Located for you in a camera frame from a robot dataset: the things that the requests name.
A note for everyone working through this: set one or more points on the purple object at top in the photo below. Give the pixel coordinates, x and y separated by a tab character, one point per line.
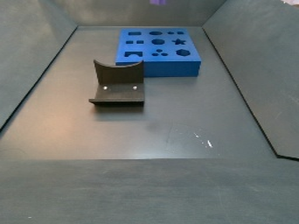
158	2

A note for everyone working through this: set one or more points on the black curved holder stand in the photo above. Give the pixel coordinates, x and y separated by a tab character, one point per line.
120	84

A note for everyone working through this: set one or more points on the blue shape sorter block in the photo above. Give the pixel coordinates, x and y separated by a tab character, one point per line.
166	50

